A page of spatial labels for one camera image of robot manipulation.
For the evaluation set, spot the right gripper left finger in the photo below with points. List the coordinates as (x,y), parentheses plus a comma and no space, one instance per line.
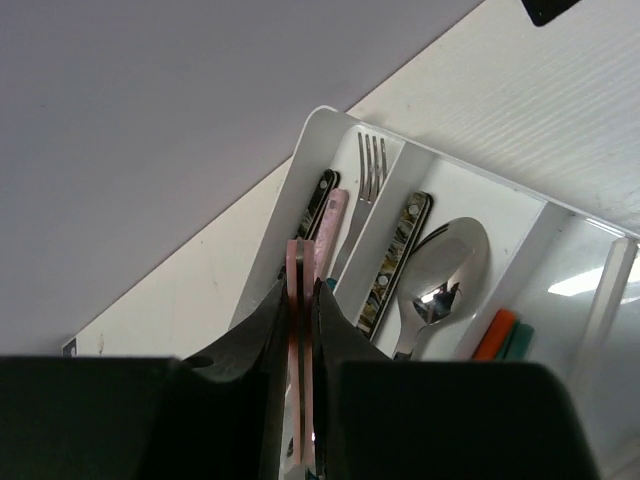
(215,415)

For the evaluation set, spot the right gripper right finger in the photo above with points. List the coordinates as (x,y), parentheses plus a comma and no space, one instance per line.
(376,418)

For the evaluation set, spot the teal chopstick short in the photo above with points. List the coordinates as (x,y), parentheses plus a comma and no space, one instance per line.
(516,345)

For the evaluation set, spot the teal handled spoon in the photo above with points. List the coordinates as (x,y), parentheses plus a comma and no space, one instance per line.
(442,282)

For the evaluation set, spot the pink handled spoon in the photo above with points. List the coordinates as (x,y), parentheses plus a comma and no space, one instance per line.
(300,265)

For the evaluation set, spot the pink handled fork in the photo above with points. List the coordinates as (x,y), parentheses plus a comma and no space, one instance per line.
(328,231)

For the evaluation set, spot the teal handled fork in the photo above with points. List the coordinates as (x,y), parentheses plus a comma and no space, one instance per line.
(372,176)

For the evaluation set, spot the black handled fork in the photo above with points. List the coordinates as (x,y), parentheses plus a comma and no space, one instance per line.
(313,212)

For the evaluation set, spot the black handled spoon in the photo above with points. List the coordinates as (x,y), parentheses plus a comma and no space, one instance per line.
(410,223)

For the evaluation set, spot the white cutlery tray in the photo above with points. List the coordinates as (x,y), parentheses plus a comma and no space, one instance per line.
(576,283)

